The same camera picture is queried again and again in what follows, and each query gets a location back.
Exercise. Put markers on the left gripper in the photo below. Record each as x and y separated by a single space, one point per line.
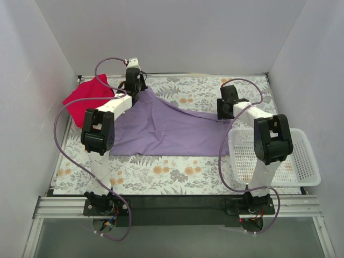
138 90

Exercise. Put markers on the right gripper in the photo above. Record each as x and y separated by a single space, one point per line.
222 112

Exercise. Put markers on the purple t shirt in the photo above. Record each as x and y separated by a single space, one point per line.
153 126

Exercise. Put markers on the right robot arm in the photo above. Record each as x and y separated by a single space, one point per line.
272 141

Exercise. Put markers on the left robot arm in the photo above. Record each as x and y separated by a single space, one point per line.
98 129

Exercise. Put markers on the red folded t shirt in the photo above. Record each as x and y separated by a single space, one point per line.
89 89

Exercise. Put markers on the floral table mat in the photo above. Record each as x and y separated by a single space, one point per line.
152 175

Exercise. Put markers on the white plastic basket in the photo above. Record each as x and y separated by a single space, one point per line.
300 169

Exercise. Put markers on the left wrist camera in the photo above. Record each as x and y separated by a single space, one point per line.
132 63

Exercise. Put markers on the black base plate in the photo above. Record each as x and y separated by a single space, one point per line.
171 210

